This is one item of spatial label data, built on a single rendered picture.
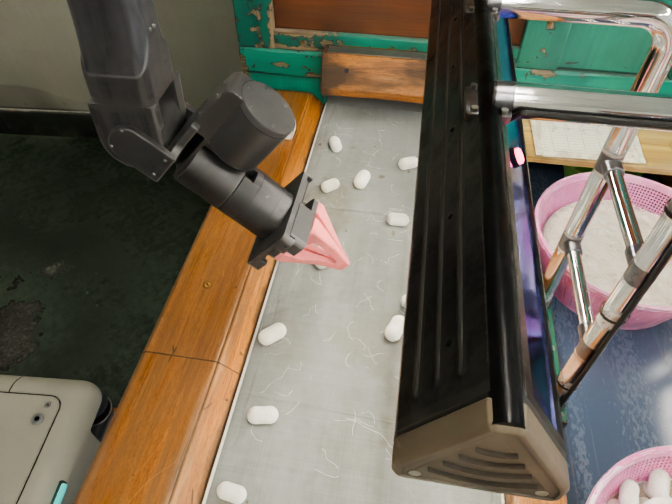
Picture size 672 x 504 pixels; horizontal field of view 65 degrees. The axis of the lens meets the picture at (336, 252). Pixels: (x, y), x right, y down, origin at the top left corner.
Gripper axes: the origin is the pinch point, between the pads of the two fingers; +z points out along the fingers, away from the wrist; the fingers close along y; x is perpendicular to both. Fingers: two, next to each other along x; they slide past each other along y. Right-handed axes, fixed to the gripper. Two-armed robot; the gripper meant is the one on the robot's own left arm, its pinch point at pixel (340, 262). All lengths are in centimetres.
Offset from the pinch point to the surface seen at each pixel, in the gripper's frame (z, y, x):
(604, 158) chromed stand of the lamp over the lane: 12.0, 8.6, -25.3
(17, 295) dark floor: -25, 44, 135
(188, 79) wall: -21, 129, 93
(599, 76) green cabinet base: 28, 50, -23
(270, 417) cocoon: 2.7, -14.5, 11.2
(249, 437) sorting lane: 2.3, -16.4, 13.9
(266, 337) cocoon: 0.3, -4.8, 12.9
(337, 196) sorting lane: 4.5, 23.6, 11.3
